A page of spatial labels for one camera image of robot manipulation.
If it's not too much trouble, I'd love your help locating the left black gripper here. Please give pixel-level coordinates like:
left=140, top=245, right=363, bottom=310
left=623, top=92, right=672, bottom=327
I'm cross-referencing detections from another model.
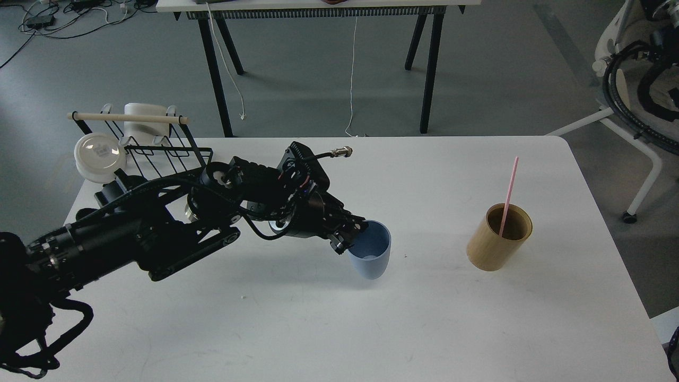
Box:
left=269, top=192, right=369, bottom=255

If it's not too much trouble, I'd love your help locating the blue plastic cup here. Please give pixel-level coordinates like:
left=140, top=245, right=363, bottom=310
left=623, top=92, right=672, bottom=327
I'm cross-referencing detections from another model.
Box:
left=349, top=220, right=392, bottom=280

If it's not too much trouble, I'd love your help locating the pink chopstick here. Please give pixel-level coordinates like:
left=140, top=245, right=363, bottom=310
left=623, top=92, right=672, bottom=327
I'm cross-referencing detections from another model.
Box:
left=499, top=155, right=519, bottom=238

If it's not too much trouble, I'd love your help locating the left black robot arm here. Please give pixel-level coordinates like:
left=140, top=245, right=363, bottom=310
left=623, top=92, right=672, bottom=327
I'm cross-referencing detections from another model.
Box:
left=1, top=141, right=368, bottom=379

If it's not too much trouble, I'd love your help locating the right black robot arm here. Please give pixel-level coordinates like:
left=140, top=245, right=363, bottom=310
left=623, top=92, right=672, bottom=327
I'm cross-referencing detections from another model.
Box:
left=602, top=1, right=677, bottom=154

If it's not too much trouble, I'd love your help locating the white cup on rack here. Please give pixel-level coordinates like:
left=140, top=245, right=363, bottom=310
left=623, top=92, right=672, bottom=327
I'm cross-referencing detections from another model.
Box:
left=123, top=102, right=170, bottom=146

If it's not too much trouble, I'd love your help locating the bamboo cylinder holder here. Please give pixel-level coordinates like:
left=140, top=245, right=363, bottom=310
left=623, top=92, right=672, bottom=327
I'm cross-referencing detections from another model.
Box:
left=466, top=203, right=533, bottom=272

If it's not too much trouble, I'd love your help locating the background black leg table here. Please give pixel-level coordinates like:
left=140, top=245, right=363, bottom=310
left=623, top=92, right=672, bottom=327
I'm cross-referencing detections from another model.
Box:
left=155, top=0, right=483, bottom=138

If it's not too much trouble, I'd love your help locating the white hanging cable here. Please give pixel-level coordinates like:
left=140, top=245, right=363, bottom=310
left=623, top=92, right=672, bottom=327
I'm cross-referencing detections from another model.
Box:
left=344, top=16, right=368, bottom=138

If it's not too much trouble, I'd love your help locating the white hanging cord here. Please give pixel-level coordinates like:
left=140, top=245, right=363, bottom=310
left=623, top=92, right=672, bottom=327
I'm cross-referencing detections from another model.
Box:
left=205, top=0, right=249, bottom=120

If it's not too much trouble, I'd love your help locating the black wire dish rack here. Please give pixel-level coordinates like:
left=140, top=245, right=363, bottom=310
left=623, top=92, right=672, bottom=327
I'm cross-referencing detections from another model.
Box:
left=70, top=104, right=214, bottom=179

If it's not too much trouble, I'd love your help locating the wooden rack handle bar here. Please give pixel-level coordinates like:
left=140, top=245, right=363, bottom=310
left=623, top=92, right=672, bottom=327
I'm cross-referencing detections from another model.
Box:
left=66, top=111, right=190, bottom=124

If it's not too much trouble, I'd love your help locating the floor cables and adapter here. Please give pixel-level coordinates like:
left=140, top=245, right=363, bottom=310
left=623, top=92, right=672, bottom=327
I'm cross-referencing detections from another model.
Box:
left=0, top=0, right=157, bottom=70

